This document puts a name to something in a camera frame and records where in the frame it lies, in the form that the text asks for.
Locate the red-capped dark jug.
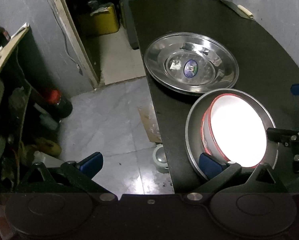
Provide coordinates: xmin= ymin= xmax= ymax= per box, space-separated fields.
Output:
xmin=47 ymin=89 xmax=73 ymax=120

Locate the cleaver with cream handle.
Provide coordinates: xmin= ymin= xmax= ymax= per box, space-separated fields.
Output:
xmin=219 ymin=0 xmax=254 ymax=20

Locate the wooden shelf counter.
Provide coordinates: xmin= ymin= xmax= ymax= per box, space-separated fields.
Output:
xmin=0 ymin=22 xmax=30 ymax=72

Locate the large steel plate back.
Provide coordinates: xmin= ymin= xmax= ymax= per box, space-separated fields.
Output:
xmin=144 ymin=33 xmax=240 ymax=97

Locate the yellow container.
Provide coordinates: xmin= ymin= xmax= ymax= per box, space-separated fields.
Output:
xmin=90 ymin=3 xmax=119 ymax=35

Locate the white ceramic bowl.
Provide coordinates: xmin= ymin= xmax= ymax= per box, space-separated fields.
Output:
xmin=200 ymin=106 xmax=229 ymax=163
xmin=209 ymin=93 xmax=267 ymax=168

